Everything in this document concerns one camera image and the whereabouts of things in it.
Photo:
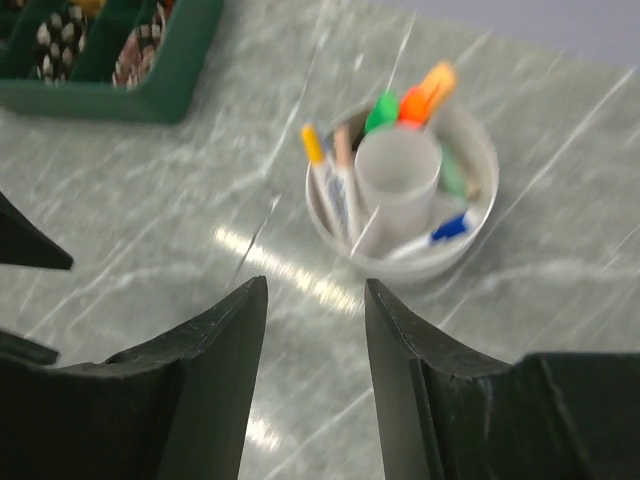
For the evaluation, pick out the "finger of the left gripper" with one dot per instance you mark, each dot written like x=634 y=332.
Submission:
x=19 y=348
x=22 y=244

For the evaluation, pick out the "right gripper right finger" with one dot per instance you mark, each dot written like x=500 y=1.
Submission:
x=447 y=411

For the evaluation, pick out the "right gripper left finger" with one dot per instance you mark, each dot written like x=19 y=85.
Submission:
x=174 y=407

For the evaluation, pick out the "blue white marker pen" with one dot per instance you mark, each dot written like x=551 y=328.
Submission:
x=452 y=228

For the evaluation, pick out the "white round divided container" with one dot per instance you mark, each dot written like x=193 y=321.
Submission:
x=397 y=175

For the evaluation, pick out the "orange white marker pen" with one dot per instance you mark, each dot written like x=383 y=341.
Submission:
x=344 y=165

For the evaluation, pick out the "yellow white marker pen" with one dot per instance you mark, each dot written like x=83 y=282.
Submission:
x=327 y=183

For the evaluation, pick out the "black orange highlighter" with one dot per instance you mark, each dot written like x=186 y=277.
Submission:
x=413 y=107

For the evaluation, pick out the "black green highlighter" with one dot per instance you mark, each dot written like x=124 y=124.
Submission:
x=385 y=112

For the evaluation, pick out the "pink yellow highlighter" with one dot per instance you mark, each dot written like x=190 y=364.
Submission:
x=437 y=86

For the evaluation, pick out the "green compartment tray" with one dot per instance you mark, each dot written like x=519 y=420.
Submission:
x=163 y=97

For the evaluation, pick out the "dark floral rolled tie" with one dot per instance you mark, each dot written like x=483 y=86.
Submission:
x=59 y=42

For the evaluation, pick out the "pink patterned rolled tie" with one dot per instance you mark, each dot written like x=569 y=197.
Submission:
x=137 y=56

